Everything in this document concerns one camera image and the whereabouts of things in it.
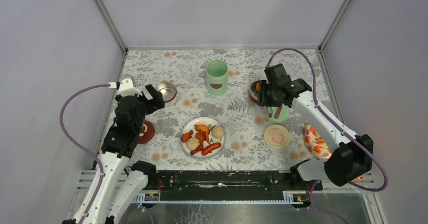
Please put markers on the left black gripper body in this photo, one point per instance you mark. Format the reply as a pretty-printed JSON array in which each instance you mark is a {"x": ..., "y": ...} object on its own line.
[{"x": 153, "y": 98}]

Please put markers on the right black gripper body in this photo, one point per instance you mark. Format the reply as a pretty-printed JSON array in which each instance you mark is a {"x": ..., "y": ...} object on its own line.
[{"x": 268, "y": 96}]

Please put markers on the steel bowl red band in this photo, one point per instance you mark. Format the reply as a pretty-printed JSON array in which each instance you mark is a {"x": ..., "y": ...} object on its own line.
[
  {"x": 254, "y": 92},
  {"x": 168, "y": 91}
]

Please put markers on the fried chicken piece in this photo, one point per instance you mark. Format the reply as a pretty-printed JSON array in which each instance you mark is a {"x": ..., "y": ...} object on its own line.
[{"x": 257, "y": 86}]

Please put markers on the black tongs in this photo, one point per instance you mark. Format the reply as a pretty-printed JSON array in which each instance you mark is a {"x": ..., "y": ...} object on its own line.
[{"x": 275, "y": 112}]

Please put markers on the rice ball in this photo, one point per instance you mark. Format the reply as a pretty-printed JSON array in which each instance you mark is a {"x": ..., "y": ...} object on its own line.
[
  {"x": 217, "y": 132},
  {"x": 192, "y": 144}
]

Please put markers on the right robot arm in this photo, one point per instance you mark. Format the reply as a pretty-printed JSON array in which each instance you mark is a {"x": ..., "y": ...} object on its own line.
[{"x": 351, "y": 153}]

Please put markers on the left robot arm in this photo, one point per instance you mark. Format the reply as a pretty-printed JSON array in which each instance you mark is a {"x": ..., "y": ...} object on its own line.
[{"x": 102, "y": 204}]

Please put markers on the red round lid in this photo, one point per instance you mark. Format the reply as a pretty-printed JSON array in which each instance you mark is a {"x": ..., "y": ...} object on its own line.
[{"x": 147, "y": 132}]

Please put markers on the orange drumstick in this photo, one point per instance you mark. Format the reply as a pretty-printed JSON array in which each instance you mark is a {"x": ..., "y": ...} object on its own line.
[{"x": 186, "y": 136}]

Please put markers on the cream round lid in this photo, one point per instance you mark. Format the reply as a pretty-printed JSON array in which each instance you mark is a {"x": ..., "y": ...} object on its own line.
[{"x": 276, "y": 137}]

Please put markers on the floral table mat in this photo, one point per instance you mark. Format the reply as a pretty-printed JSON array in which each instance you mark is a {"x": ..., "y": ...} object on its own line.
[{"x": 244, "y": 121}]

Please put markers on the white plate with food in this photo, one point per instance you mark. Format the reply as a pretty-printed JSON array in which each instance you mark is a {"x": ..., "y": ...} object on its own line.
[{"x": 210, "y": 122}]

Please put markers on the green cylindrical container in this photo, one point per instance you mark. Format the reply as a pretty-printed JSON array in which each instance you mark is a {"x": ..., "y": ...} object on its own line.
[{"x": 216, "y": 77}]

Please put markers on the orange floral cloth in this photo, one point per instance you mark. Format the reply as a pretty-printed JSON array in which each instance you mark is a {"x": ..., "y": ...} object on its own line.
[{"x": 316, "y": 145}]

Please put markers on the red sausage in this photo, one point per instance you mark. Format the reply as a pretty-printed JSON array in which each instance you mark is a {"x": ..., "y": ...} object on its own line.
[{"x": 210, "y": 148}]

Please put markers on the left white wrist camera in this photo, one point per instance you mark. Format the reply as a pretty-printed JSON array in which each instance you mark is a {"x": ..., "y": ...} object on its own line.
[{"x": 125, "y": 86}]

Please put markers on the green lid with handle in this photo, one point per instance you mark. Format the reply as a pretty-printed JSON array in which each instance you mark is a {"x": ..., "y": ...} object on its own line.
[{"x": 283, "y": 119}]

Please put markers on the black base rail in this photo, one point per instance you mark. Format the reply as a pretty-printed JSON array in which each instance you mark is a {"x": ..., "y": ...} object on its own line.
[{"x": 264, "y": 180}]

